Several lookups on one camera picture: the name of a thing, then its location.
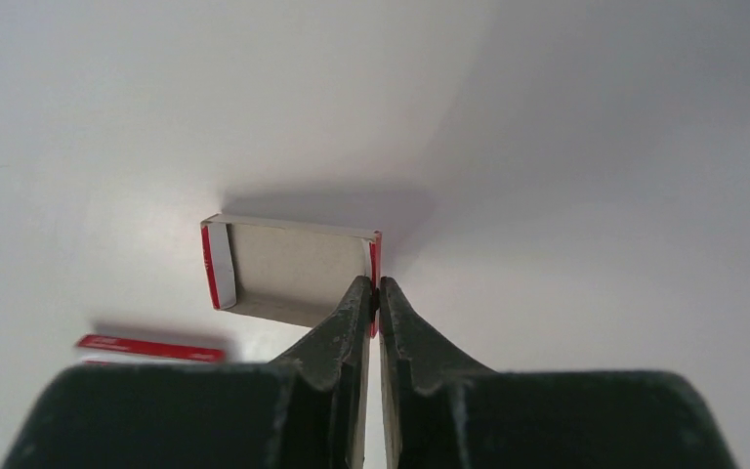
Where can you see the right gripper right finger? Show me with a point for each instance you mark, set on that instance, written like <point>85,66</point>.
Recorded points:
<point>444,409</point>

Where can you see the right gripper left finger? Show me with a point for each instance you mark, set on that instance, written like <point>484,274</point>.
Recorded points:
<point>304,409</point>

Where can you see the staple box tray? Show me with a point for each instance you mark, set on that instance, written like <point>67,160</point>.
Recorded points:
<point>285,271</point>

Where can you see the red white staple box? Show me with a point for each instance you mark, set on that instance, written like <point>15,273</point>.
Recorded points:
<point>102,349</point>

